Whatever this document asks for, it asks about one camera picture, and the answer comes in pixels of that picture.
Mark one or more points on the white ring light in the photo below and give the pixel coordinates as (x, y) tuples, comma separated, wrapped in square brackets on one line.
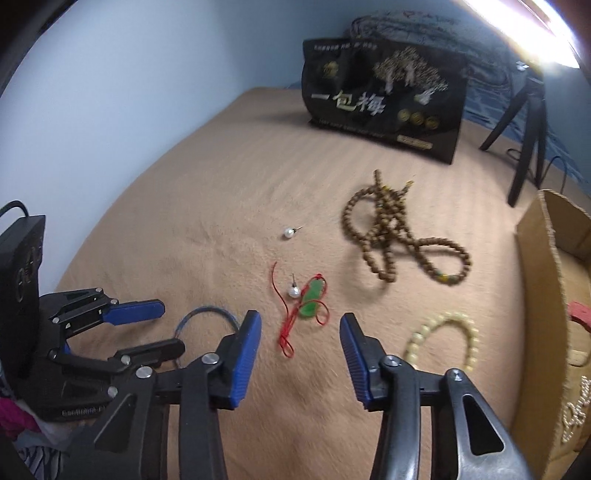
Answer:
[(535, 29)]

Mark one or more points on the blue thin bangle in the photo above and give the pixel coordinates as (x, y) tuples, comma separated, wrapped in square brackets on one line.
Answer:
[(225, 314)]

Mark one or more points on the black tripod stand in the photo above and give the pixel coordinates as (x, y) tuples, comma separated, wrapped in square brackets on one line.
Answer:
[(533, 97)]

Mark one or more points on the black camera box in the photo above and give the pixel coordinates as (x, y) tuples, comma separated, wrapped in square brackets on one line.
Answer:
[(21, 258)]

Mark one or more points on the brown cardboard box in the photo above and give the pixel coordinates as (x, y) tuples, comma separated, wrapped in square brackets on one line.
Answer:
[(552, 423)]

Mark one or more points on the black snack bag gold print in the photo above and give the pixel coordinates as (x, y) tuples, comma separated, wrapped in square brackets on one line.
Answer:
[(396, 93)]

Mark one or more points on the tan fleece blanket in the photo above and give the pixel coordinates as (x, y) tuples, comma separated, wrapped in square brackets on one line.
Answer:
[(424, 254)]

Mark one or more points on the pearl stud earring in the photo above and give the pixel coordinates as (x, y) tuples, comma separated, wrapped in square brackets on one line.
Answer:
[(290, 232), (294, 291)]

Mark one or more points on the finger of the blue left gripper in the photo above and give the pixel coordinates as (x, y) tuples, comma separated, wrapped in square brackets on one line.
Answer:
[(152, 354), (133, 312)]

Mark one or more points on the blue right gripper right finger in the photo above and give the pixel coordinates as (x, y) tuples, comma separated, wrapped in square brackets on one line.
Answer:
[(363, 357)]

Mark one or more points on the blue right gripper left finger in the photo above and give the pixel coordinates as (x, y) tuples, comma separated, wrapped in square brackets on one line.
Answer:
[(237, 363)]

